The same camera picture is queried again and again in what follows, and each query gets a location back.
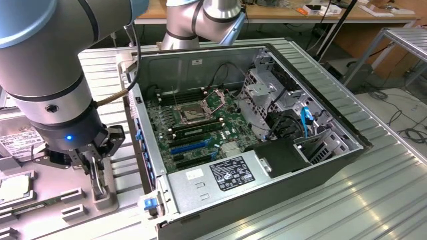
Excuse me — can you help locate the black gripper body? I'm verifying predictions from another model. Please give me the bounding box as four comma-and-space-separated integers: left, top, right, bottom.
30, 116, 109, 153

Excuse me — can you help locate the green graphics card black fan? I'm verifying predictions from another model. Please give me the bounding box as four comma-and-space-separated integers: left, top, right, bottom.
87, 153, 111, 201

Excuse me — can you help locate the grey parts rack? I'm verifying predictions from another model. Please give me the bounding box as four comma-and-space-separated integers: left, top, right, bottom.
0, 107, 122, 240

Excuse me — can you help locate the hard disk with blue carrier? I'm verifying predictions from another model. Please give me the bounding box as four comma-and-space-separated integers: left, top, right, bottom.
0, 117, 49, 163

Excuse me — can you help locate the CPU chip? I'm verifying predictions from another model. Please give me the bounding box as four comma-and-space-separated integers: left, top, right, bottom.
0, 174, 34, 204

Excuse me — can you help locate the green RAM stick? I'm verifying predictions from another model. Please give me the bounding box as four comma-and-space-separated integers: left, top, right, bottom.
10, 197, 65, 216

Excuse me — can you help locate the long black expansion slot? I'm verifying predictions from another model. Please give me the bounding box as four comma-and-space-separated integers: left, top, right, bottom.
175, 154, 215, 171
169, 134, 207, 150

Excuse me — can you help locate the blue expansion slot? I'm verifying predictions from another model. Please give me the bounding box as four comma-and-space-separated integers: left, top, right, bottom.
170, 140, 215, 155

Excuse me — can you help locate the thin metal locking lever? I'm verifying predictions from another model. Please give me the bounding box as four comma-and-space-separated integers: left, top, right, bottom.
170, 85, 179, 109

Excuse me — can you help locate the CPU socket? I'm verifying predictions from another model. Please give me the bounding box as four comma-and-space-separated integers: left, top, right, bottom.
178, 103, 215, 125

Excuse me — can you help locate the RAM stick in motherboard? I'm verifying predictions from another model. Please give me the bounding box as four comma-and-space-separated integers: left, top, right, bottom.
173, 121, 226, 140

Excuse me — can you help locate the blue case latch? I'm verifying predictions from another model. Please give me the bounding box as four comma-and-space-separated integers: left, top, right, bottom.
142, 197, 158, 211

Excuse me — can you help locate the grey power supply with label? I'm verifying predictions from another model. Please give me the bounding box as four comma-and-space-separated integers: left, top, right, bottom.
166, 151, 274, 216

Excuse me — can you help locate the metal socket cover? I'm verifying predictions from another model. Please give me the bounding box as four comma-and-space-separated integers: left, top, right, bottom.
202, 89, 229, 117

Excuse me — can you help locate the silver chipset heat sink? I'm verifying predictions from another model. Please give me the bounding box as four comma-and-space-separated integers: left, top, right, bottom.
219, 143, 245, 155

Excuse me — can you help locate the green motherboard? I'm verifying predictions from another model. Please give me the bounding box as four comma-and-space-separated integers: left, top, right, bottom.
143, 87, 267, 176

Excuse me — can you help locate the perforated metal drive cage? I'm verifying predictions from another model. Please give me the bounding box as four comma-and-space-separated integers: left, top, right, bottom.
238, 67, 302, 131

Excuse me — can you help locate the black plastic box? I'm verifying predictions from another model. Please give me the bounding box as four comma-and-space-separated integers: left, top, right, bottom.
243, 138, 314, 180

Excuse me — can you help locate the black open PC case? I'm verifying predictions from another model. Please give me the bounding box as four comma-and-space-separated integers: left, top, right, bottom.
115, 42, 374, 240

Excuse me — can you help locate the metal disk bay with vents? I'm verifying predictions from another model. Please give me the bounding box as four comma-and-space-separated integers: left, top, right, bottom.
293, 128, 364, 166

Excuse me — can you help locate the wooden desk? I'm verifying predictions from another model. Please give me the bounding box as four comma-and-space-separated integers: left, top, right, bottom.
135, 0, 422, 26

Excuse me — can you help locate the white orange small box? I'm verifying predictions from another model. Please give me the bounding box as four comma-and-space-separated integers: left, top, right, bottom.
297, 3, 344, 17

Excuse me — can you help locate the black slanted pole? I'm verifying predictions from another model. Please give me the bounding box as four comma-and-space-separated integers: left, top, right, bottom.
315, 0, 361, 61

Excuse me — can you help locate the white flat box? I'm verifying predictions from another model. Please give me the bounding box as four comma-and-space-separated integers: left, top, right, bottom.
358, 0, 397, 18

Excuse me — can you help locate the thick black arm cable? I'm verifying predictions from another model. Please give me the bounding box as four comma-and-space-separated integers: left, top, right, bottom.
91, 23, 143, 108

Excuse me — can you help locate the black looped wire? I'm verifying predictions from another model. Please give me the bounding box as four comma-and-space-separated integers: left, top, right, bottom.
213, 63, 247, 89

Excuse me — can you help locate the black power wire bundle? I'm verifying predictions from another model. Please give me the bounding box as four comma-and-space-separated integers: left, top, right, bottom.
265, 112, 303, 142

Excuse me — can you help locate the blue flat wire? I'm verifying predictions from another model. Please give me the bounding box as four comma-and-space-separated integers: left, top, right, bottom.
301, 106, 317, 140

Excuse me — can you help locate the black cable tangle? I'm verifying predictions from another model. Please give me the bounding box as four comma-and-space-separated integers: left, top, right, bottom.
366, 88, 427, 146

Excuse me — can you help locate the metal frame shelf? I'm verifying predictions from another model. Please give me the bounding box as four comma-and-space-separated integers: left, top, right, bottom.
344, 26, 427, 88

